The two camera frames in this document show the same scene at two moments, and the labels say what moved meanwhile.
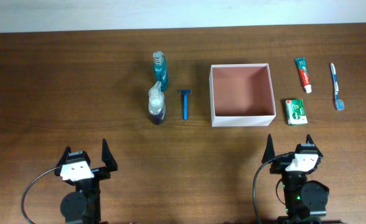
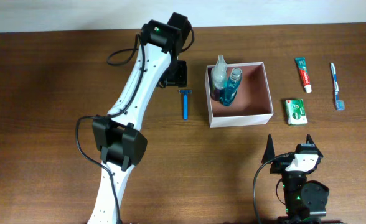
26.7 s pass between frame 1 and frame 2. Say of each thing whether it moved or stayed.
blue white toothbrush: stayed
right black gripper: stayed
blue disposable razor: stayed
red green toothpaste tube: stayed
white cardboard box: stayed
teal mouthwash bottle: moved
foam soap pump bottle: moved
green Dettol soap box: stayed
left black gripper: moved
